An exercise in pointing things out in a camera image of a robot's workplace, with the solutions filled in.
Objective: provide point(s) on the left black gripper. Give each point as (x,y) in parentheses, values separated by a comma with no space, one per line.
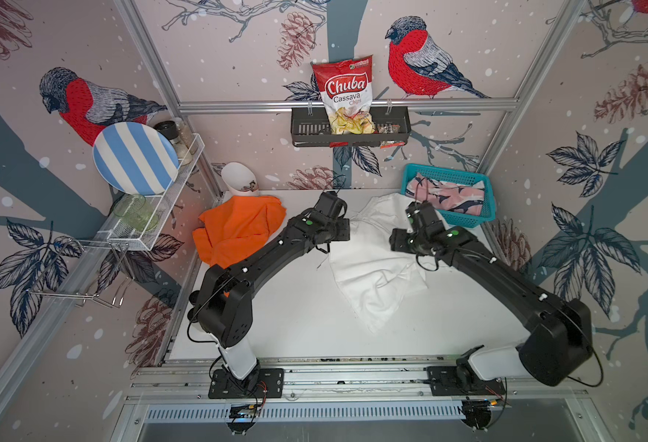
(345,229)

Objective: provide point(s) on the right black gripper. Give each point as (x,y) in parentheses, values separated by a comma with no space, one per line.
(396,239)

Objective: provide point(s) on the pink shark print shorts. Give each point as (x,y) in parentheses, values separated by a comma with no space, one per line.
(447,196)

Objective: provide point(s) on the white cloth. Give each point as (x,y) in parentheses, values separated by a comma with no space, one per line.
(374,279)

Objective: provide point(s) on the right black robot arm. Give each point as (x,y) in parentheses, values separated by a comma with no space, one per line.
(559,339)

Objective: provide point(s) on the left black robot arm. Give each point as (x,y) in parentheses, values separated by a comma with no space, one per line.
(223,305)

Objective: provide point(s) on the teal plastic basket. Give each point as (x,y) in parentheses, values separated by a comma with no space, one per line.
(488,212)

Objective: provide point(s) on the white patterned cup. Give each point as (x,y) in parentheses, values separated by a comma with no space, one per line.
(240,180)

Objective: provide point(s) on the orange cloth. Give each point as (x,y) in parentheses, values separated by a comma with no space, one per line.
(237,229)

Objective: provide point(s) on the red Chuba chips bag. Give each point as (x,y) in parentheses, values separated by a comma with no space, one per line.
(346,90)

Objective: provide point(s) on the dark lid spice jar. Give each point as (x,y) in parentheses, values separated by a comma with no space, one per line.
(169,129)

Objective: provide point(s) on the green glass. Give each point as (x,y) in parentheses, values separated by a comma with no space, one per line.
(136,211)

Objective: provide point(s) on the blue white striped plate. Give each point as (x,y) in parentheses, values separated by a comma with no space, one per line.
(136,159)

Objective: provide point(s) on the black wire wall basket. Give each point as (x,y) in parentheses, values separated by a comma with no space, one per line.
(380,127)

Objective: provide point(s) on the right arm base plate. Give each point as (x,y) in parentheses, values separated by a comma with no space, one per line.
(461,381)

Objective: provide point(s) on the aluminium front rail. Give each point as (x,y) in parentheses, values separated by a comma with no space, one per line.
(302,379)

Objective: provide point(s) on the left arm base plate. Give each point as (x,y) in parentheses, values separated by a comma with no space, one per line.
(262,383)

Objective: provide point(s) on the clear acrylic wall shelf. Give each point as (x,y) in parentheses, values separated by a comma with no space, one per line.
(116,231)

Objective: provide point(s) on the metal wire wall hooks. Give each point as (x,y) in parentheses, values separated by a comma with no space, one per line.
(102,276)

